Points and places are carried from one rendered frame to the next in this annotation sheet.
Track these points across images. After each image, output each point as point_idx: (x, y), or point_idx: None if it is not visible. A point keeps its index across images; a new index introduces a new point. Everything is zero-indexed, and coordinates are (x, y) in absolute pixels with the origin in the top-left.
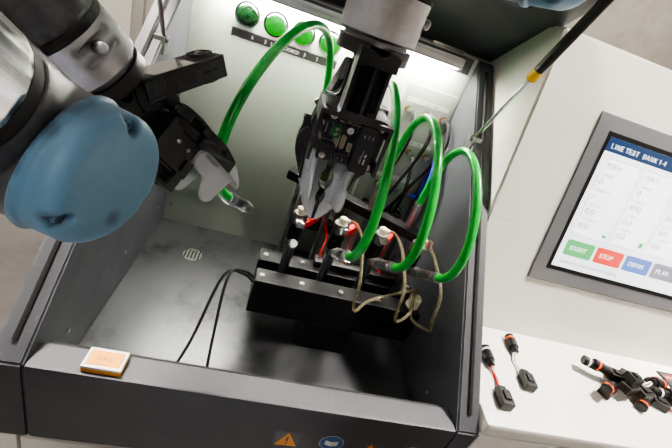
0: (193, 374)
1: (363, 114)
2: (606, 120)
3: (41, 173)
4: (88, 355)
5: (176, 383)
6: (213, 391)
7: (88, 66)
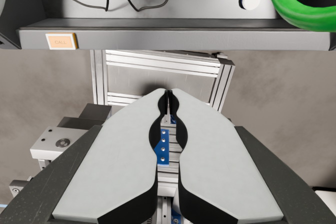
0: (121, 37)
1: None
2: None
3: None
4: (49, 41)
5: (113, 46)
6: (139, 47)
7: None
